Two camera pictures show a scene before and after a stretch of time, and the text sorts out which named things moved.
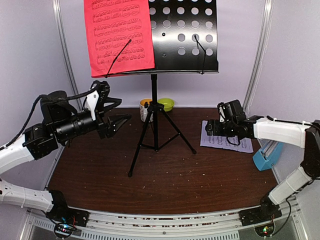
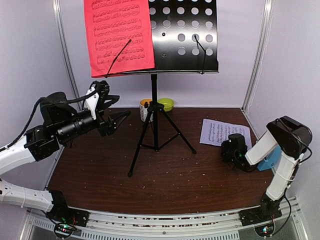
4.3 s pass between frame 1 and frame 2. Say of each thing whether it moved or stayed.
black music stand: stayed
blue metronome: stayed
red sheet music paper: stayed
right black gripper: moved
